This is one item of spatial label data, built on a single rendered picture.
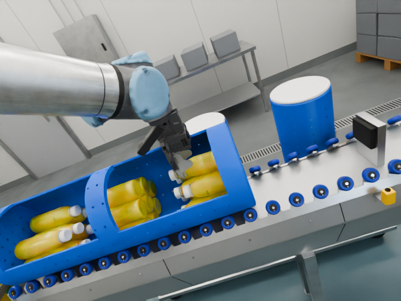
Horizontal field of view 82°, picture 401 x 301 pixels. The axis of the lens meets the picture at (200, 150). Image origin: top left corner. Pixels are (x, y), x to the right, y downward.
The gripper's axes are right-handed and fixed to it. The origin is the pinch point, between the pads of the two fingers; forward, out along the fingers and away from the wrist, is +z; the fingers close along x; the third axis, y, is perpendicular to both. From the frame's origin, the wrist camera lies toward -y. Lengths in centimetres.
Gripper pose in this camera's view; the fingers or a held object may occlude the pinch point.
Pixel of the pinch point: (181, 171)
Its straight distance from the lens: 75.1
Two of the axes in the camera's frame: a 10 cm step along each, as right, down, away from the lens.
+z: 3.6, 7.9, 4.9
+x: -0.7, -5.0, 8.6
